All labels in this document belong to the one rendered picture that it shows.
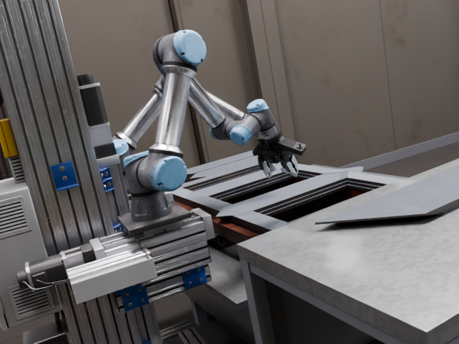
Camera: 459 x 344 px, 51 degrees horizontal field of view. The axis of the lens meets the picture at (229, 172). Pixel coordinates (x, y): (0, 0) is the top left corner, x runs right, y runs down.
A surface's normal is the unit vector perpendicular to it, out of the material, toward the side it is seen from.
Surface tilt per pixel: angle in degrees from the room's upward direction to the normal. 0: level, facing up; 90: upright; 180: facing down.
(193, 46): 83
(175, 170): 97
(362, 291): 0
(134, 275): 90
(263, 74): 90
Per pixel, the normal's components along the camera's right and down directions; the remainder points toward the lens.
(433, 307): -0.18, -0.96
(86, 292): 0.40, 0.13
